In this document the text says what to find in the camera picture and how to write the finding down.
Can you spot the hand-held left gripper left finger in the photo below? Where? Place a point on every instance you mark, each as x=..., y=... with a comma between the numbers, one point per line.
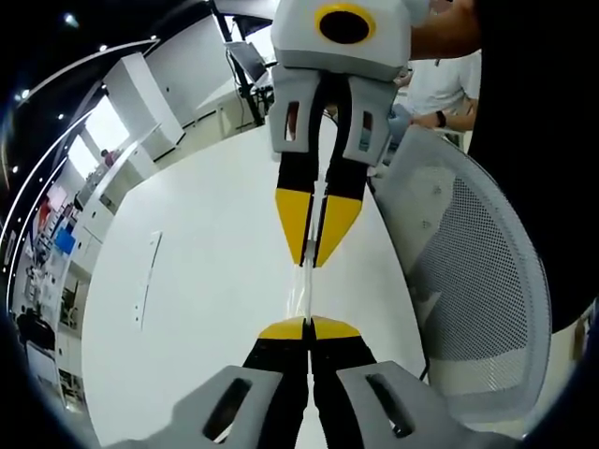
x=224, y=411

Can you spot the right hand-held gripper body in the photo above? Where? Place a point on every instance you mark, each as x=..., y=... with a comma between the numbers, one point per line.
x=299, y=42

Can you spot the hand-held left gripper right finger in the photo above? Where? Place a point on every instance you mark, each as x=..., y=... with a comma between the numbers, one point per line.
x=374, y=411

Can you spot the clear food packaging bag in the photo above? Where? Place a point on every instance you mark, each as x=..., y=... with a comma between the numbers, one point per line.
x=303, y=292

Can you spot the desk monitor on stand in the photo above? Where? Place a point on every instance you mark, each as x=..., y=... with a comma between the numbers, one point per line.
x=248, y=61

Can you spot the large black hanging screen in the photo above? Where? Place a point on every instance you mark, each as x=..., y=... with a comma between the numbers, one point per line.
x=243, y=7

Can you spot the white office desk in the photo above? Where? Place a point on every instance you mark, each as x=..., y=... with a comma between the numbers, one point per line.
x=220, y=107

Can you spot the white mesh office chair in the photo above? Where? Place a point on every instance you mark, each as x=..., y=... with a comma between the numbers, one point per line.
x=468, y=234

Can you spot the white square pillar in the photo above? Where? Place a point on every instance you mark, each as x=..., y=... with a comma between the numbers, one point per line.
x=140, y=103

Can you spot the long white cabinet desk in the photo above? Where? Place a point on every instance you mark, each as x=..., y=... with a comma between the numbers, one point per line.
x=100, y=210

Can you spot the blue box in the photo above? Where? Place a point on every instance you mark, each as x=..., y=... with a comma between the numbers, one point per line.
x=65, y=241

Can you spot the pink display screen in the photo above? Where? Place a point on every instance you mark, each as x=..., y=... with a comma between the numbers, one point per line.
x=57, y=198

